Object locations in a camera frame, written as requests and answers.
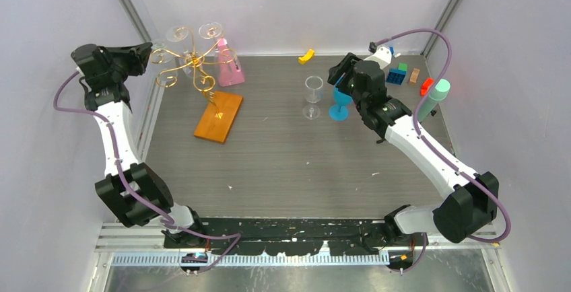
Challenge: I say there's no clear wine glass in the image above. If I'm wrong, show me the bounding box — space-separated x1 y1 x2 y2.
199 22 224 40
302 75 324 120
166 26 195 66
149 39 174 65

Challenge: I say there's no blue wine glass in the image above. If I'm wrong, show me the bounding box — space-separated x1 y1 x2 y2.
329 84 352 121

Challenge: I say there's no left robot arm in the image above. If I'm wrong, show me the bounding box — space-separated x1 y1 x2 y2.
71 42 207 248

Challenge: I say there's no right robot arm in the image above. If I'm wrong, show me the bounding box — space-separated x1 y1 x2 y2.
327 53 499 246

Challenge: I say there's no clear wine glass top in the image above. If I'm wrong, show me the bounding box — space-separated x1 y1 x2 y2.
199 22 224 40

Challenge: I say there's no orange wooden rack base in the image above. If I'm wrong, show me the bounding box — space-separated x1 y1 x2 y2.
193 91 244 144

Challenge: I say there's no yellow toy piece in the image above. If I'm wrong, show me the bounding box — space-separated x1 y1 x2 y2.
298 48 315 65

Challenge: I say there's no blue studded toy block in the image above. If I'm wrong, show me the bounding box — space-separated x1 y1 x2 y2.
386 68 407 85

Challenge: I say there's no tan wooden block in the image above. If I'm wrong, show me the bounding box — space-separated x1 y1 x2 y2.
408 68 420 85

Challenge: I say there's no red toy piece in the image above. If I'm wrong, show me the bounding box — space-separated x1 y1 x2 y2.
419 77 434 96

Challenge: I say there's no mint green cylinder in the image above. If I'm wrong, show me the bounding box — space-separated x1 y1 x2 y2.
417 79 451 122

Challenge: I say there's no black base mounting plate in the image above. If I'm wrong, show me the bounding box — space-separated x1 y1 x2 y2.
162 217 423 256

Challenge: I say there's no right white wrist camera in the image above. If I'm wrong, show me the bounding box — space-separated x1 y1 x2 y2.
364 42 393 70

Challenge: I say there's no gold wire glass rack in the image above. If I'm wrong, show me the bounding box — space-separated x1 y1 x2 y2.
155 28 217 101

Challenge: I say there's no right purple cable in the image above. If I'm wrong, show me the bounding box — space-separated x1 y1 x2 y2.
375 28 513 275

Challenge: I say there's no purple cable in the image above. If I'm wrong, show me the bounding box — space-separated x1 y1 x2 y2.
375 28 513 275
53 70 242 275

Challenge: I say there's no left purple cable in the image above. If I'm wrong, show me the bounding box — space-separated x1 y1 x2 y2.
53 70 242 275

